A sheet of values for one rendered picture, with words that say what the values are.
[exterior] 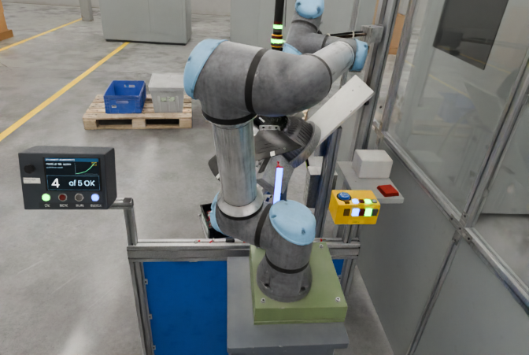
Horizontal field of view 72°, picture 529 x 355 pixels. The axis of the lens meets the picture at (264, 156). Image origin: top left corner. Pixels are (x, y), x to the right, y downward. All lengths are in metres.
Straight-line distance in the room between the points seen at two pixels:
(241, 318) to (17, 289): 1.91
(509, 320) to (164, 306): 1.27
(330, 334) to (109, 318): 1.59
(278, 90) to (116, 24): 8.48
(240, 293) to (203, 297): 0.59
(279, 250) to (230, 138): 0.32
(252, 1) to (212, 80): 6.35
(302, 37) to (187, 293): 1.13
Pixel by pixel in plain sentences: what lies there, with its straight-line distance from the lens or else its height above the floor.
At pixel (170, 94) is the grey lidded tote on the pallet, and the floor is 0.39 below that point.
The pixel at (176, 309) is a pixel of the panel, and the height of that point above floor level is 0.49.
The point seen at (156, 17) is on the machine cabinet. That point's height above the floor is 0.56.
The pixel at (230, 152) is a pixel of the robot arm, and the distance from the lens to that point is 0.75.
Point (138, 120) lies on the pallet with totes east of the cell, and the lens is 4.46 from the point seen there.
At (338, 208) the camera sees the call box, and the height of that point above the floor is 1.06.
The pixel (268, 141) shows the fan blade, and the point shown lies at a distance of 1.47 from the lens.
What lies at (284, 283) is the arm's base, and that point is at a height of 1.12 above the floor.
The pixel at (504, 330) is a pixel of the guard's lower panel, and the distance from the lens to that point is 1.51.
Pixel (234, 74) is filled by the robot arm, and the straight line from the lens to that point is 0.63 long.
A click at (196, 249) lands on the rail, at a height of 0.83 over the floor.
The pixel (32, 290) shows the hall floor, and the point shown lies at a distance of 2.71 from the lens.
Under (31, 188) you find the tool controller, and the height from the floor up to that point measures 1.14.
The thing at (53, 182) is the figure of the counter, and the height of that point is 1.17.
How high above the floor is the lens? 1.83
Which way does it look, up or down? 28 degrees down
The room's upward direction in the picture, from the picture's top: 4 degrees clockwise
